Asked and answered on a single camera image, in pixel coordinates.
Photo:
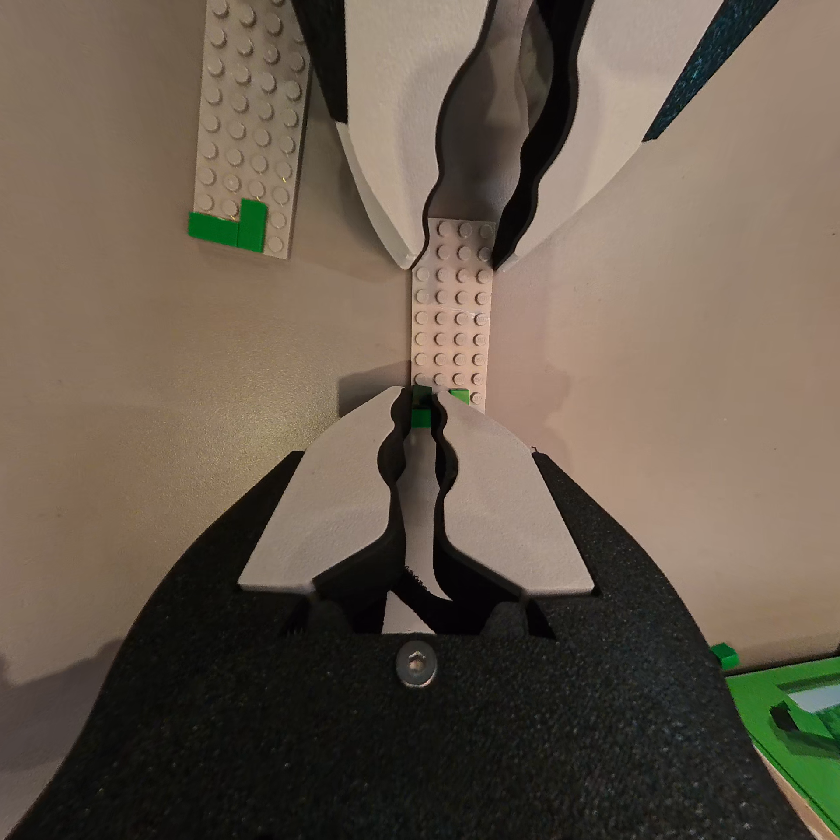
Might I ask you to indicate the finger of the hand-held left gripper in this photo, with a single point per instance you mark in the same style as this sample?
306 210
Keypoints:
394 131
604 118

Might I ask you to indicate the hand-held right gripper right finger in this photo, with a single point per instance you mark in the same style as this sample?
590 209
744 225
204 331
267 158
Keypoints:
518 512

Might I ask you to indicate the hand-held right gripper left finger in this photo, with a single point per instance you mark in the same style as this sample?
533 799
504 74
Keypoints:
315 512

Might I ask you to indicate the green lego tile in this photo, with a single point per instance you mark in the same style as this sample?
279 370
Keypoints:
253 226
459 396
420 418
210 228

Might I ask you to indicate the grey studded lego plate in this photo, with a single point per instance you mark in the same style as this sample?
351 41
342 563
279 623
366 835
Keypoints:
243 98
453 315

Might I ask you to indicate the small green lego brick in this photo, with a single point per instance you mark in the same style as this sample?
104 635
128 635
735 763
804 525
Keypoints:
725 656

